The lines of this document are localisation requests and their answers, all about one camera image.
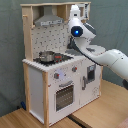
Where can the red stove knob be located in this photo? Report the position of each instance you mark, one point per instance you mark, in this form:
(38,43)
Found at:
(74,69)
(56,75)

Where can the silver range hood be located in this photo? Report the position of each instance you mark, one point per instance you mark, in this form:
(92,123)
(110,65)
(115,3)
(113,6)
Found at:
(48,18)

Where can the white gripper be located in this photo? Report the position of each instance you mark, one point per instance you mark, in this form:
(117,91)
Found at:
(75,12)

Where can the small silver pot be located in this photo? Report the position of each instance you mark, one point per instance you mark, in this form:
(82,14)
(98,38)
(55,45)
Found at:
(47,56)

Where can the grey ice dispenser panel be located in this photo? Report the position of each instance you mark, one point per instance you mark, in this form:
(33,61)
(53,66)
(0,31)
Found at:
(91,73)

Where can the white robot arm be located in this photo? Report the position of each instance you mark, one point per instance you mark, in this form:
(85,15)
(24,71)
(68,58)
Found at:
(83,33)

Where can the left red stove knob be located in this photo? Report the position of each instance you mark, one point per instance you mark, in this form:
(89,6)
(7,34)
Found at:
(56,75)

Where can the black toy stovetop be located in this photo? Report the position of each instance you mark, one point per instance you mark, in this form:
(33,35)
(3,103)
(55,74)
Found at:
(58,58)

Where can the wooden toy kitchen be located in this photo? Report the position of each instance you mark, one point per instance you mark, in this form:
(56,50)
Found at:
(40,84)

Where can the right red stove knob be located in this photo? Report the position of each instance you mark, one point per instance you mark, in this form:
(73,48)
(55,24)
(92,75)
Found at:
(74,69)

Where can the grey cupboard door handle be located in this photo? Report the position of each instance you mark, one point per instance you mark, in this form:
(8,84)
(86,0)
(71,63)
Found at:
(84,83)

